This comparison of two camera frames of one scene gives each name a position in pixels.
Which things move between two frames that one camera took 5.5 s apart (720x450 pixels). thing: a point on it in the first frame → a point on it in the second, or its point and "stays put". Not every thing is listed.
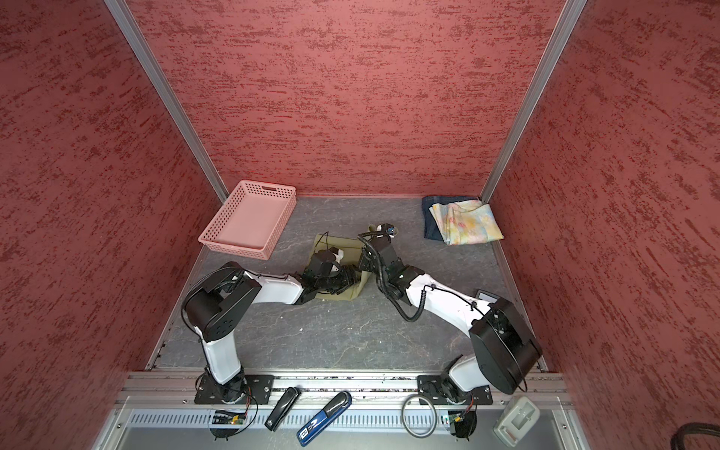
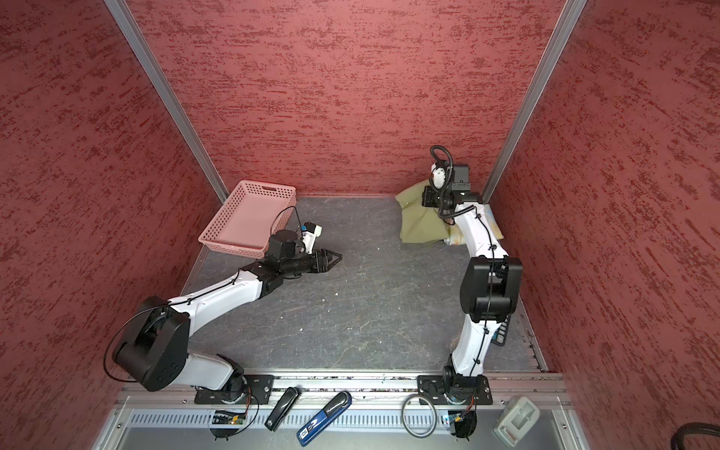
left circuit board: (225, 424) stays put
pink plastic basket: (252, 220) stays put
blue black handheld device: (333, 411) stays put
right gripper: (364, 263) → (428, 196)
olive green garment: (350, 247) → (419, 223)
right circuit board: (462, 423) stays put
